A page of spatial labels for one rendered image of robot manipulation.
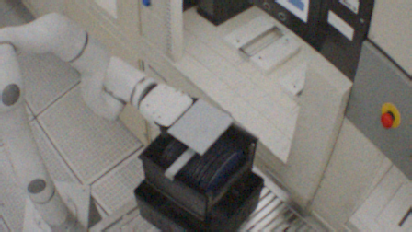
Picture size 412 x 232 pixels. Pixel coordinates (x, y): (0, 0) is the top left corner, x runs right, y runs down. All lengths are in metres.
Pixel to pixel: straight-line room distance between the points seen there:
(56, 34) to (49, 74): 2.07
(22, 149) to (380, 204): 1.16
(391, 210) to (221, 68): 0.85
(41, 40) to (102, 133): 1.76
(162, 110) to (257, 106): 0.54
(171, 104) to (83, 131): 1.56
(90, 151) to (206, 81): 1.08
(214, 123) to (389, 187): 0.73
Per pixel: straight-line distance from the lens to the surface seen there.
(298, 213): 1.73
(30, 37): 1.13
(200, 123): 1.30
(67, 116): 2.94
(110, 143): 2.79
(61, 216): 1.69
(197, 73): 1.88
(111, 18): 2.19
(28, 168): 1.36
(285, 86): 1.83
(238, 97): 1.82
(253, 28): 2.00
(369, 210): 1.67
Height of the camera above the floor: 2.30
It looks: 54 degrees down
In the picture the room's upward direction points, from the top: 1 degrees clockwise
